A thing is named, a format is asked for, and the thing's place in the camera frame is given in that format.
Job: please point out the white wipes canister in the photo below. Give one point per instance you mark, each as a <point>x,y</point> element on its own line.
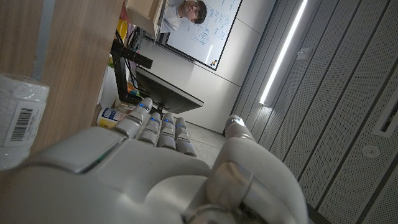
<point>109,116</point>

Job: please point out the white cylinder with barcode label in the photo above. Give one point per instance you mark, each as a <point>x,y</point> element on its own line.
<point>18,102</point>

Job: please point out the white ceiling sensor box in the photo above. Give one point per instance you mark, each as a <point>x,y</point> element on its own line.
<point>304,53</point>

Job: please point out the black monitor stand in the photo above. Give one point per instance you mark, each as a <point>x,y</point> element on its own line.
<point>119,77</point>

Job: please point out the black computer monitor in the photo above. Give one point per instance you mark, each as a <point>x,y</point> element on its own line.
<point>168,93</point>

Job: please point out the round ceiling fixture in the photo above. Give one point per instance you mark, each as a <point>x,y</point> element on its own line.
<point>371,151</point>

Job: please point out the yellow cup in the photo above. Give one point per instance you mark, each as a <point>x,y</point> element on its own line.
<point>122,28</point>

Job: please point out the whiteboard with black frame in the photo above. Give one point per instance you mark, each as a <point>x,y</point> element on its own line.
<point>217,31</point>

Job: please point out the seated person in grey t-shirt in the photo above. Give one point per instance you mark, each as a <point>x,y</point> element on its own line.
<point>192,11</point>

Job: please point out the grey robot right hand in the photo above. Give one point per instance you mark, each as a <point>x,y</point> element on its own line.
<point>140,186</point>

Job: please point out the ceiling light strip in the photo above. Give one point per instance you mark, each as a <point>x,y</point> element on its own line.
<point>280,59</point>

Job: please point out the small wooden drawer box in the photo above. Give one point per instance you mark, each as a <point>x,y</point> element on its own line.
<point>143,12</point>

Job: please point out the ceiling air vent slot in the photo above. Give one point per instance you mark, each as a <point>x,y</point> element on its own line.
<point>388,119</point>

